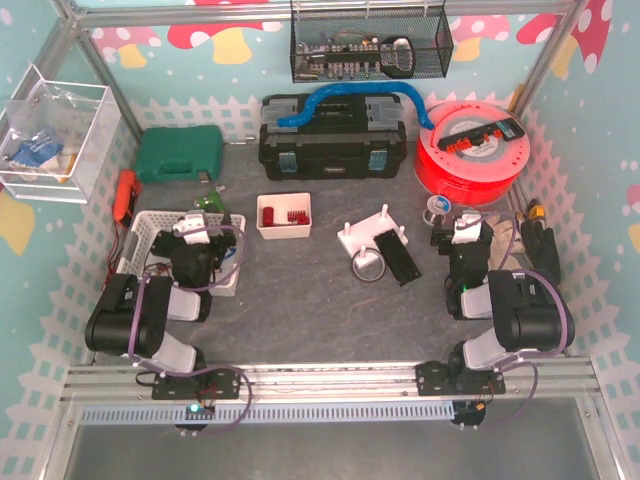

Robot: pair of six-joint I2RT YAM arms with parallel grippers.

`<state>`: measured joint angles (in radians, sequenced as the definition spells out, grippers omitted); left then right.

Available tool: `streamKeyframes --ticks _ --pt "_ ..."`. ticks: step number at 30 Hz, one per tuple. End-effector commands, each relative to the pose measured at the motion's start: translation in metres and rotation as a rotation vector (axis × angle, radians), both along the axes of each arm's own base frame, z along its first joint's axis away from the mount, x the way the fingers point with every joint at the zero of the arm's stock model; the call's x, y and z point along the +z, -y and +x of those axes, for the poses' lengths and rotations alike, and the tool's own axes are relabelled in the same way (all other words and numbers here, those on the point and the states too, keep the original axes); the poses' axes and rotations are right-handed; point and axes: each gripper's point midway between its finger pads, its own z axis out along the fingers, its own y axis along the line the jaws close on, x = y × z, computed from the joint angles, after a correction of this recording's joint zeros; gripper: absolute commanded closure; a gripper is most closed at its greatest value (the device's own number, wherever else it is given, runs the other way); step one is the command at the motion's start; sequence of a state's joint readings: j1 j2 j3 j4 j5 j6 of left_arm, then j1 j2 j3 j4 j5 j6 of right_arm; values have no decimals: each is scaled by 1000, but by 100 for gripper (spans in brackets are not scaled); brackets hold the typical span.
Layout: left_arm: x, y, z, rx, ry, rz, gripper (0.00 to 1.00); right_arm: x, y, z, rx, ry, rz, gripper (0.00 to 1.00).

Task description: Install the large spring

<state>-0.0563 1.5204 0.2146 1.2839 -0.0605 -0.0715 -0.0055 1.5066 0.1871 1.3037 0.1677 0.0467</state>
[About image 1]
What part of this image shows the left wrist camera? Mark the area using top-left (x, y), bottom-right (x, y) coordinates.
top-left (172, 210), bottom-right (210, 245)

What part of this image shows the orange multimeter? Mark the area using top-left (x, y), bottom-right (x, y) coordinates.
top-left (112, 169), bottom-right (141, 228)

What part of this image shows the black rail plate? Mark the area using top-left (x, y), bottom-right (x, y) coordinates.
top-left (374, 229), bottom-right (421, 286)

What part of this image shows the black wire mesh basket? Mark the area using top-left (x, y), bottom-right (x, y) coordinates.
top-left (290, 1), bottom-right (454, 83)

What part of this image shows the white plastic basket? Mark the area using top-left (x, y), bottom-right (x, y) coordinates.
top-left (116, 210), bottom-right (244, 297)

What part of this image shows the grey slotted cable duct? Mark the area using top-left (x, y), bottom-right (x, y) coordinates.
top-left (80, 400), bottom-right (455, 426)

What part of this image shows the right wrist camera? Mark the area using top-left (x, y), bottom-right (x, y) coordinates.
top-left (451, 211), bottom-right (484, 245)

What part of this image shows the clear acrylic wall box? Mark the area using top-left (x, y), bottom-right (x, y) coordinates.
top-left (1, 65), bottom-right (121, 204)

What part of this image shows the green small tool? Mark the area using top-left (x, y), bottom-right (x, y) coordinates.
top-left (194, 185), bottom-right (226, 213)

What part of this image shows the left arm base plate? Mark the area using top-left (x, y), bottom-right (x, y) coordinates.
top-left (151, 369), bottom-right (241, 402)

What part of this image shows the solder wire spool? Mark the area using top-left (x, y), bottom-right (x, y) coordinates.
top-left (422, 195), bottom-right (452, 226)

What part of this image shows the white peg base plate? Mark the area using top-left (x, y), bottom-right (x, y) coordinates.
top-left (337, 204), bottom-right (409, 269)

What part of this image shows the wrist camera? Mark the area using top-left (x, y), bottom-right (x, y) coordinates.
top-left (172, 210), bottom-right (210, 245)
top-left (451, 211), bottom-right (484, 245)

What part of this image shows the black toolbox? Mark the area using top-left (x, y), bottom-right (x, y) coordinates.
top-left (258, 94), bottom-right (407, 181)

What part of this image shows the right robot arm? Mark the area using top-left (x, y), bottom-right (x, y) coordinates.
top-left (416, 215), bottom-right (575, 396)

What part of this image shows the white work glove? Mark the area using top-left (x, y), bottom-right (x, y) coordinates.
top-left (486, 217), bottom-right (528, 270)

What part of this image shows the blue white glove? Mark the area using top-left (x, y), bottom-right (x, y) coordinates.
top-left (9, 132), bottom-right (63, 170)

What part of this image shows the blue corrugated hose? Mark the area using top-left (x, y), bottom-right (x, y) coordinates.
top-left (277, 81), bottom-right (435, 131)

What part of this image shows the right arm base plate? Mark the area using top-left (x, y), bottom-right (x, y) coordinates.
top-left (415, 361), bottom-right (506, 397)

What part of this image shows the green tool case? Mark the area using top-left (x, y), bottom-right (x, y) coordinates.
top-left (134, 125), bottom-right (224, 184)

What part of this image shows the black work glove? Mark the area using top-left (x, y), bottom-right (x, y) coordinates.
top-left (521, 220), bottom-right (562, 286)

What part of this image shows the large red spring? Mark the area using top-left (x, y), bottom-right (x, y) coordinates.
top-left (262, 206), bottom-right (274, 228)

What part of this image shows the red filament spool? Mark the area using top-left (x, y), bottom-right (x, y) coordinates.
top-left (414, 100), bottom-right (531, 206)

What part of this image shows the white parts tray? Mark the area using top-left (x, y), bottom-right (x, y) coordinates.
top-left (256, 192), bottom-right (312, 240)

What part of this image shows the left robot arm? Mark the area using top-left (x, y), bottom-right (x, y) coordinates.
top-left (85, 212), bottom-right (245, 386)

